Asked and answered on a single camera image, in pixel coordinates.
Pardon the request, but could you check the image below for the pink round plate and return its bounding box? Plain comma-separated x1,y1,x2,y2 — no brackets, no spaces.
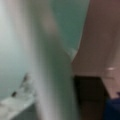
71,0,120,79

